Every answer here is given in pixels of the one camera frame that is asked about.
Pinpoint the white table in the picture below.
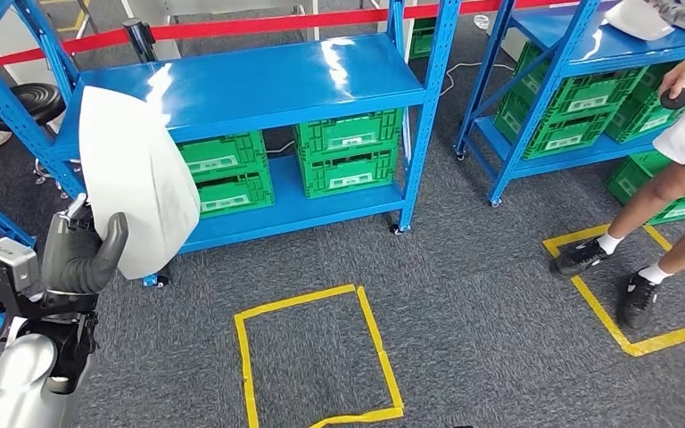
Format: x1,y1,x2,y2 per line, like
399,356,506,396
119,0,321,62

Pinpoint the black round stool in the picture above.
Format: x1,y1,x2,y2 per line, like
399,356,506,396
0,82,84,185

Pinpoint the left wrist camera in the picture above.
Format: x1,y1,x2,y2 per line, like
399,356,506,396
0,237,45,320

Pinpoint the black stanchion post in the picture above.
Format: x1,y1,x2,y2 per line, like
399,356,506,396
121,17,159,64

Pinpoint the white floor cable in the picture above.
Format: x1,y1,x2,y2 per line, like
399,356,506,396
438,61,516,97

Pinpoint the white curved plastic part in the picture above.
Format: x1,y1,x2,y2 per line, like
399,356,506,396
604,0,675,42
78,85,202,281

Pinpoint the blue metal shelf rack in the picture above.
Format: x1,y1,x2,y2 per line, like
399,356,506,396
453,0,685,209
0,177,39,330
0,0,462,290

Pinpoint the yellow floor tape square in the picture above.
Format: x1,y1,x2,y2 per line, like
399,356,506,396
541,223,685,358
234,283,406,428

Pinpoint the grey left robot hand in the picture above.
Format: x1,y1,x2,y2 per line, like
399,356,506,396
39,193,129,295

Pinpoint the red barrier belt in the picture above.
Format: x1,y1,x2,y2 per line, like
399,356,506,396
0,0,562,67

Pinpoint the person's hand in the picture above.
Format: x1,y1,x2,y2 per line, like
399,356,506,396
660,55,685,99

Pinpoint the black round remote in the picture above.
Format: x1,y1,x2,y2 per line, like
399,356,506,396
659,86,685,111

